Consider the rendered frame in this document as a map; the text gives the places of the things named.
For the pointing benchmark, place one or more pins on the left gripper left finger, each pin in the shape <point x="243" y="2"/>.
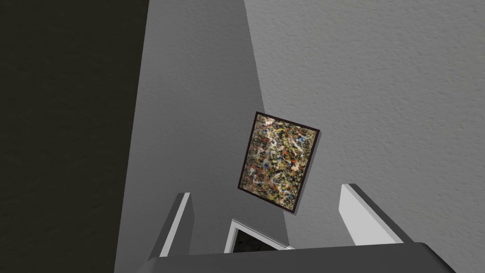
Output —
<point x="177" y="227"/>

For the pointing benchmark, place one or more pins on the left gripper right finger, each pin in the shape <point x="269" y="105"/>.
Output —
<point x="365" y="220"/>

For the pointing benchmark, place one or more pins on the abstract painting in dark frame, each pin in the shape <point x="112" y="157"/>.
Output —
<point x="278" y="162"/>

